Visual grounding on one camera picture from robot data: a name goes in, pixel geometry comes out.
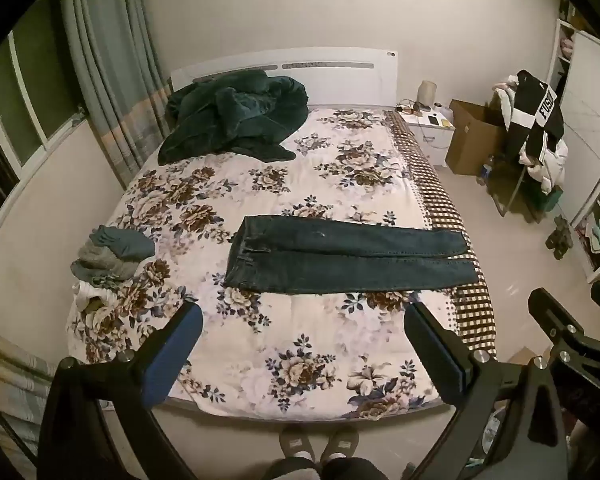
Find teal folded cloth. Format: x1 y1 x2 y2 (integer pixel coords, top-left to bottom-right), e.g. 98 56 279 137
90 226 156 263

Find white wardrobe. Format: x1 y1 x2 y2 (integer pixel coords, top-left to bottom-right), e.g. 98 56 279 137
547 0 600 283

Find beige table lamp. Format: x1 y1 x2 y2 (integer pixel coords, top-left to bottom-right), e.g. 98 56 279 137
416 81 438 111

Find dark green blanket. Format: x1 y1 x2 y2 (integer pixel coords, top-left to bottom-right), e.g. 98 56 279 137
157 70 309 166

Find pair of dark shoes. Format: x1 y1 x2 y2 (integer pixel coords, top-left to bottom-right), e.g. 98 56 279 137
545 216 574 261

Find white framed window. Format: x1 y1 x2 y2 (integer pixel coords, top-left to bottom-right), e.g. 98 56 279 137
0 0 88 211

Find person's left slipper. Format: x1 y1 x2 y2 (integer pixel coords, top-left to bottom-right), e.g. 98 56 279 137
279 425 314 462

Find brown cardboard box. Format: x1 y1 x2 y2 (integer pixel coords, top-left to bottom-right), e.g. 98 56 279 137
445 99 508 177

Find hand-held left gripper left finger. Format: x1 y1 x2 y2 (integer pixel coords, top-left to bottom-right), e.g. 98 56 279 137
37 301 204 480

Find grey folded cloth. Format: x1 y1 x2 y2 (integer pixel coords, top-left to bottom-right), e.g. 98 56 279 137
71 245 137 282

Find grey-green curtain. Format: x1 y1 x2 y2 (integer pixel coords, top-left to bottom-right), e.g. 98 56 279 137
62 0 173 188

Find white bed headboard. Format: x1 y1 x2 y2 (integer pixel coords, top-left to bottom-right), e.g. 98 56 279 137
170 47 398 108

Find floral bed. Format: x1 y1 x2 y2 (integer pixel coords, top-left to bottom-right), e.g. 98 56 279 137
66 105 481 421

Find green seat chair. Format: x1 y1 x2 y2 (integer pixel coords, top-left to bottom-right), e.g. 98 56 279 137
485 150 564 223

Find chair with piled clothes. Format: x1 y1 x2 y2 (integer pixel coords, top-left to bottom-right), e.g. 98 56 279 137
490 75 569 194

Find person's slipper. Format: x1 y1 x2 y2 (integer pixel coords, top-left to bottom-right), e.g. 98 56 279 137
321 427 360 462
279 425 314 462

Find white folded cloth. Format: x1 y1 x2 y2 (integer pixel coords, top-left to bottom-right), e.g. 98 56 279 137
72 280 122 312

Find person's legs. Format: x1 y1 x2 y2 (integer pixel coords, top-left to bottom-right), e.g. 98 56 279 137
265 455 391 480

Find plaid cloth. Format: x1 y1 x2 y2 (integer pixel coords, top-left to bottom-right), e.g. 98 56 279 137
0 320 57 480

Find person's right slipper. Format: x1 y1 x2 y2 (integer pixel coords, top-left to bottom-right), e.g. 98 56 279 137
321 427 360 462

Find flat cardboard piece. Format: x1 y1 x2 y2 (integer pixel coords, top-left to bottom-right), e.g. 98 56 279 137
507 345 547 367

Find plastic water bottle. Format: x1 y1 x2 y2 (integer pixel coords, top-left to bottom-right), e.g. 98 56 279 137
477 155 496 186

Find brown checkered bedsheet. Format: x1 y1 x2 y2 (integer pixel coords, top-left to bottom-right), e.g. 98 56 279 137
385 110 498 356

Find white nightstand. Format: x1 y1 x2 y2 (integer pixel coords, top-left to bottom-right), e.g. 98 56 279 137
397 107 456 167

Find black and white jacket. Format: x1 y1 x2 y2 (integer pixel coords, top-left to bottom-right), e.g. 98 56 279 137
502 70 566 166

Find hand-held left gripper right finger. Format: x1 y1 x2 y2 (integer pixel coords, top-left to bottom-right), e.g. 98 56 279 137
402 301 568 480

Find dark blue jeans pants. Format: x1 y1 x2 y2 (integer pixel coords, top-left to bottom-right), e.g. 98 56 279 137
222 215 478 295

